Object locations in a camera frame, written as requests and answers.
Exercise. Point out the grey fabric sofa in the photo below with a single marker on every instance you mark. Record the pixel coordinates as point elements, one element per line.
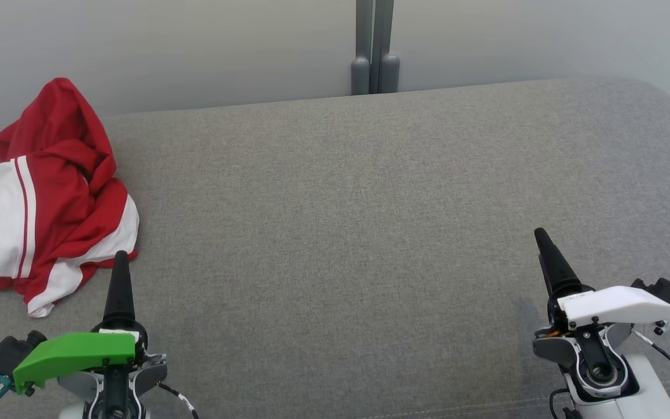
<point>341,233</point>

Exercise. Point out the grey partition post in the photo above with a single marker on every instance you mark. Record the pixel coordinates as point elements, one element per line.
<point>360,75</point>

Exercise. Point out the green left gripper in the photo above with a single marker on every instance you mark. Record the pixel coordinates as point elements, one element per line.
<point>73,352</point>

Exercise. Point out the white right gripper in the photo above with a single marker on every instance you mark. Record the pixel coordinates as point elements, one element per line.
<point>614,305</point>

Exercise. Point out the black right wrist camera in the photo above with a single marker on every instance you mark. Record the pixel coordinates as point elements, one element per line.
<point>669,291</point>

